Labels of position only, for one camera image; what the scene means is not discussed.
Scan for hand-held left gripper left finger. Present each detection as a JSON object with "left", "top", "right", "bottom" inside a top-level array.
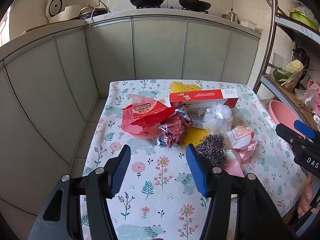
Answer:
[{"left": 29, "top": 144, "right": 132, "bottom": 240}]

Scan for black blender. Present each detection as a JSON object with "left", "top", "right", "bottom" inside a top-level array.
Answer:
[{"left": 291, "top": 44, "right": 310, "bottom": 64}]

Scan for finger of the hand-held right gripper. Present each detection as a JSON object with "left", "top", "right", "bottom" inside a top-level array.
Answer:
[
  {"left": 276, "top": 123, "right": 309, "bottom": 153},
  {"left": 294, "top": 120, "right": 320, "bottom": 140}
]

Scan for dark electric cooker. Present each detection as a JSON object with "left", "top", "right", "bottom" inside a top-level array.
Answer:
[{"left": 79, "top": 6, "right": 108, "bottom": 20}]

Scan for clear plastic bag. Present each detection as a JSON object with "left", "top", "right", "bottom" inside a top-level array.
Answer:
[{"left": 203, "top": 104, "right": 233, "bottom": 134}]

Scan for white pink snack wrapper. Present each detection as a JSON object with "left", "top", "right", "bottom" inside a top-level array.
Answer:
[{"left": 226, "top": 126, "right": 255, "bottom": 149}]

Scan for pink plastic basin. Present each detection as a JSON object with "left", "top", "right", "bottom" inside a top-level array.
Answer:
[{"left": 269, "top": 100, "right": 307, "bottom": 137}]

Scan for pink white triangular packet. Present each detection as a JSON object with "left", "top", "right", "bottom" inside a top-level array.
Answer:
[{"left": 225, "top": 152, "right": 245, "bottom": 178}]

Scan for person's right hand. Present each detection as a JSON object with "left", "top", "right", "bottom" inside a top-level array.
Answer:
[{"left": 297, "top": 174, "right": 314, "bottom": 217}]

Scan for crumpled pink paper wrapper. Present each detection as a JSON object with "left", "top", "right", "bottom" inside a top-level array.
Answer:
[{"left": 157, "top": 109, "right": 193, "bottom": 148}]

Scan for gas stove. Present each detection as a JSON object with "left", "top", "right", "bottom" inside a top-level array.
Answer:
[{"left": 136, "top": 4, "right": 209, "bottom": 14}]

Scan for white rice cooker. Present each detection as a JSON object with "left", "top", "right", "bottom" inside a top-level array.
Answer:
[{"left": 45, "top": 0, "right": 83, "bottom": 24}]

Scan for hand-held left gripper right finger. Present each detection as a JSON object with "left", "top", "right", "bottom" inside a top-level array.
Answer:
[{"left": 185, "top": 144, "right": 292, "bottom": 240}]

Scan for round steel wool scourer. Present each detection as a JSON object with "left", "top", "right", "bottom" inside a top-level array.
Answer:
[{"left": 195, "top": 133, "right": 228, "bottom": 167}]

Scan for red cardboard box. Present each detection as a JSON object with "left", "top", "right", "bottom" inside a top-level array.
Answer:
[{"left": 169, "top": 89, "right": 238, "bottom": 108}]

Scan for green plastic basket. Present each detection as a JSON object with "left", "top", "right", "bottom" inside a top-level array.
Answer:
[{"left": 289, "top": 9, "right": 319, "bottom": 32}]

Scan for white power cable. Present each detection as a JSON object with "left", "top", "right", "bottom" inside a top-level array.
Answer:
[{"left": 89, "top": 6, "right": 97, "bottom": 29}]

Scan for grey kitchen counter cabinet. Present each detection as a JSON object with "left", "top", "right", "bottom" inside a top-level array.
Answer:
[{"left": 0, "top": 9, "right": 262, "bottom": 215}]

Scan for red plastic snack package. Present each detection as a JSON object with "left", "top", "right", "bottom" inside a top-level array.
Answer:
[{"left": 122, "top": 94, "right": 175, "bottom": 140}]

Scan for green onions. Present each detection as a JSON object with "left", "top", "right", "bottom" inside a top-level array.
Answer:
[{"left": 277, "top": 69, "right": 314, "bottom": 85}]

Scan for yellow foam fruit net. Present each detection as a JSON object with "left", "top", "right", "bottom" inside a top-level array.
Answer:
[
  {"left": 184, "top": 127, "right": 209, "bottom": 147},
  {"left": 170, "top": 81, "right": 202, "bottom": 95}
]

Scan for metal storage rack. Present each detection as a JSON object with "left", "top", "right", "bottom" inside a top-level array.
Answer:
[{"left": 252, "top": 0, "right": 320, "bottom": 140}]

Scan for cauliflower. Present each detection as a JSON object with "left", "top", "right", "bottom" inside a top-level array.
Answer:
[{"left": 290, "top": 59, "right": 304, "bottom": 72}]

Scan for flat silver mesh scourer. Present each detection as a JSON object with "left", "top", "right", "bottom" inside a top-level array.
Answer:
[{"left": 186, "top": 110, "right": 208, "bottom": 130}]

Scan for pink plastic wrapper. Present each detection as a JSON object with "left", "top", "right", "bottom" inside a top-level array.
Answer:
[{"left": 234, "top": 140, "right": 259, "bottom": 164}]

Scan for white plastic container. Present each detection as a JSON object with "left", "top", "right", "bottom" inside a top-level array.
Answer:
[{"left": 240, "top": 19, "right": 258, "bottom": 30}]

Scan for clear bag on rack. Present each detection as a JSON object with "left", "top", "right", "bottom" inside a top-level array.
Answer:
[{"left": 295, "top": 89, "right": 319, "bottom": 112}]

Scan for pink polka dot cloth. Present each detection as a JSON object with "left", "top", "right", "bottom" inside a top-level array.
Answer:
[{"left": 306, "top": 79, "right": 320, "bottom": 105}]

